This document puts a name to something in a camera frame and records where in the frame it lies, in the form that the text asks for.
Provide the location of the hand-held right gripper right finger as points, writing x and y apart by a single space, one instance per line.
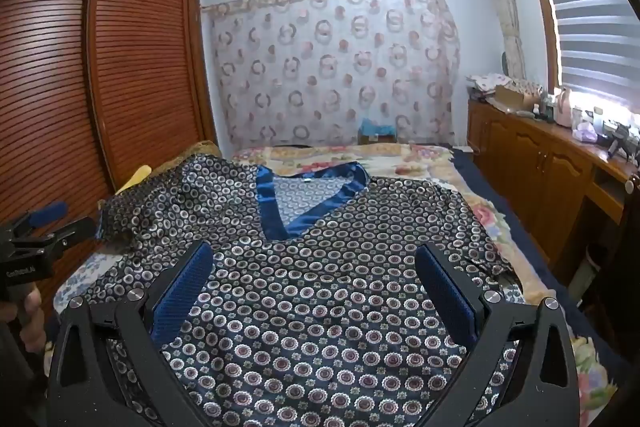
444 297

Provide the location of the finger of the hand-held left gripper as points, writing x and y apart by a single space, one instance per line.
50 210
75 229

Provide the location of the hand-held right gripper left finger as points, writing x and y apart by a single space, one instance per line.
186 291

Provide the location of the blue circle-patterned satin shirt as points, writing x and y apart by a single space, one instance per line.
325 297

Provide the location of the person's left hand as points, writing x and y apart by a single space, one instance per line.
33 313

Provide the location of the blue white floral sheet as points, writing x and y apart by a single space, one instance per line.
85 279

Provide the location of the navy mattress cover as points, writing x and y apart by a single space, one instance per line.
520 217

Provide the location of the floral bed sheet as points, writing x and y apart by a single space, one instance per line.
450 167

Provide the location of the wooden sideboard cabinet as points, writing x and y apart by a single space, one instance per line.
530 157

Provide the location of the brown louvered wooden wardrobe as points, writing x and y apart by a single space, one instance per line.
135 57

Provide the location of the box with blue cloth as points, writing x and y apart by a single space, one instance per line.
377 132

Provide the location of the open cardboard box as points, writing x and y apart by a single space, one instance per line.
515 99

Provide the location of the lilac plastic bag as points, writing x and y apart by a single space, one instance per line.
585 133

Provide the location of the floral cloth pile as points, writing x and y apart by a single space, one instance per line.
495 82

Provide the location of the pink bottle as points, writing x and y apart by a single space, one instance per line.
564 107

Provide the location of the black gadget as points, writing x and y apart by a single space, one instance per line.
622 139

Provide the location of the sheer circle-patterned curtain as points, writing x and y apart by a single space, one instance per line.
325 72

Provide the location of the beige floral side curtain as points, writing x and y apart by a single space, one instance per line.
505 7

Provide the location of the wooden window frame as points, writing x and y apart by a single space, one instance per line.
542 7

